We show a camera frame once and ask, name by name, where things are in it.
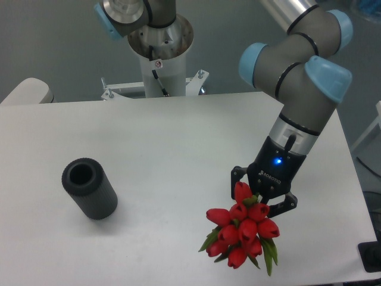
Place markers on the red tulip bouquet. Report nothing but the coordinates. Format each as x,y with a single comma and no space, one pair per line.
243,232

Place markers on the white chair backrest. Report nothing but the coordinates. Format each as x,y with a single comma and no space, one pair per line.
29,91

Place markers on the white furniture leg right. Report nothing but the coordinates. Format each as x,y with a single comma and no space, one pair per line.
369,134

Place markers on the white pedestal base frame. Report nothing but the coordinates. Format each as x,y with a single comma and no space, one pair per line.
194,86

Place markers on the blue item in clear bag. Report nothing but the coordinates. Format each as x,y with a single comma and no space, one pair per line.
367,9

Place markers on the black device at table corner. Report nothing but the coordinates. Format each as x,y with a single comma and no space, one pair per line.
370,256

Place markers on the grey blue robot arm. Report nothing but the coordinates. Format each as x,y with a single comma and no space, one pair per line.
296,72

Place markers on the dark grey ribbed vase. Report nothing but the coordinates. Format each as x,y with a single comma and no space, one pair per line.
86,183

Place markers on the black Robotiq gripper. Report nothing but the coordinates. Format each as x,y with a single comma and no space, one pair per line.
271,174

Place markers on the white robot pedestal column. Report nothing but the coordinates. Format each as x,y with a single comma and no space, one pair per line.
162,52

